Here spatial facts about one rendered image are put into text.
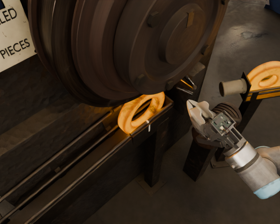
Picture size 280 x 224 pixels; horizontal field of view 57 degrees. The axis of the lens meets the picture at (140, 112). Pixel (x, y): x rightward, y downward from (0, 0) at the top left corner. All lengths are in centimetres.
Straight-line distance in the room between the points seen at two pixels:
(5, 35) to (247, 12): 247
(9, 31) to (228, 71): 178
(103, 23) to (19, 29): 20
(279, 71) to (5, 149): 93
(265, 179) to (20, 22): 74
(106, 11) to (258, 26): 230
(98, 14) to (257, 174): 63
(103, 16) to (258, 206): 139
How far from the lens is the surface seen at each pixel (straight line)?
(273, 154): 97
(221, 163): 165
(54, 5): 42
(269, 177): 86
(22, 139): 72
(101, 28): 44
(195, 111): 84
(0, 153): 72
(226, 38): 242
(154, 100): 88
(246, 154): 84
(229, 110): 119
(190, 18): 50
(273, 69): 106
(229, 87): 105
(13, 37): 58
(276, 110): 201
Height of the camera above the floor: 144
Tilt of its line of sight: 54 degrees down
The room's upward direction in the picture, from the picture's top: straight up
